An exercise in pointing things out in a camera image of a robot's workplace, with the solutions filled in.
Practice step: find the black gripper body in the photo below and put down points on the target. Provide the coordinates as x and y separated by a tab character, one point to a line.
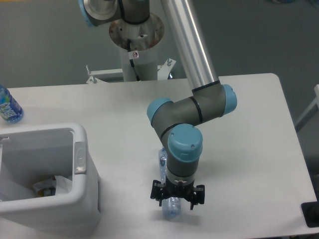
180	190

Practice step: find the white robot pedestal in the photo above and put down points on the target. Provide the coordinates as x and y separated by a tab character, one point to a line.
138	47

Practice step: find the blue labelled water bottle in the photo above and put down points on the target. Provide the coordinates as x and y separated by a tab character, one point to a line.
10	109

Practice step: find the white frame at right edge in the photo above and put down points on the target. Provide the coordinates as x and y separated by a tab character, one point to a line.
309	112

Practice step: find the black clamp at table edge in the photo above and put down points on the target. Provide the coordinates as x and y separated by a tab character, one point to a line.
311	213

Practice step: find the clear plastic bottle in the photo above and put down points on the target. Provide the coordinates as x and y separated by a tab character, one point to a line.
171	207

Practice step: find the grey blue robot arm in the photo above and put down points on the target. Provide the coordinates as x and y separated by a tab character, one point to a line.
175	123

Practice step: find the white pedestal foot bracket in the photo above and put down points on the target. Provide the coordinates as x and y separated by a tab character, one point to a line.
165	72

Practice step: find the trash inside the can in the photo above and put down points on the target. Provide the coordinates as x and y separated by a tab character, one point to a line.
55	185

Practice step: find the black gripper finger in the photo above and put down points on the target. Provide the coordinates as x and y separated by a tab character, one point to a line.
158	191
196	196

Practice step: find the white trash can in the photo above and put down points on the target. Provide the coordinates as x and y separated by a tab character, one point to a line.
31	154

